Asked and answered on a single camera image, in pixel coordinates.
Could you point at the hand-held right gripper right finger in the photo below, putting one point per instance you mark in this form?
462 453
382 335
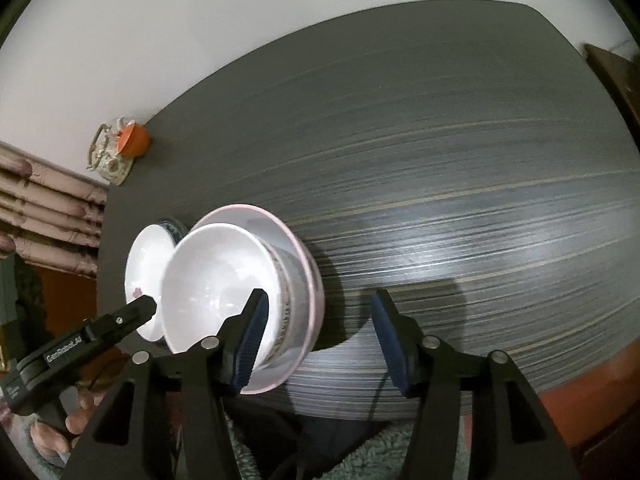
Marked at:
395 345

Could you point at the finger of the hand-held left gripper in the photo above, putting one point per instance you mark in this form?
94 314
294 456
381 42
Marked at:
132 316

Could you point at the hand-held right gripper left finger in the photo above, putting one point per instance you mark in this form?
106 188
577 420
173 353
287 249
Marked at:
250 340

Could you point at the white plate with pink flowers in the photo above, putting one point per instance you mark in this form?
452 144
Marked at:
145 270

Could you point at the white bowl with blue print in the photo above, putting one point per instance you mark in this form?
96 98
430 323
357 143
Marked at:
290 305

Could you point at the plain white bowl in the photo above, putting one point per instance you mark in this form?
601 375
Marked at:
215 285

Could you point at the large blue floral plate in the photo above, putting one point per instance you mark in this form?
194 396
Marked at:
175 227

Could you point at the pink bowl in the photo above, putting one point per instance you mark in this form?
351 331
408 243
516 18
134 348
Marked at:
262 220

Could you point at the person's left hand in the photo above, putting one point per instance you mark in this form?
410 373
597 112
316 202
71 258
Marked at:
77 420

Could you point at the dark green object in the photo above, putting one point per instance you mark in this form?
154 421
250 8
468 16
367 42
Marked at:
20 300

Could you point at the green fleece clothing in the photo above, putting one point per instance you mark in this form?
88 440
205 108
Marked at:
380 455

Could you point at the patterned beige curtain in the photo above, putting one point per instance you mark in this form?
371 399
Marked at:
50 210

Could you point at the floral ceramic teapot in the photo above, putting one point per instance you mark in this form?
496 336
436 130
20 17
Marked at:
107 162

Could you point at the brown wooden furniture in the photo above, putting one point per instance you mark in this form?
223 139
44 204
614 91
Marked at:
615 80

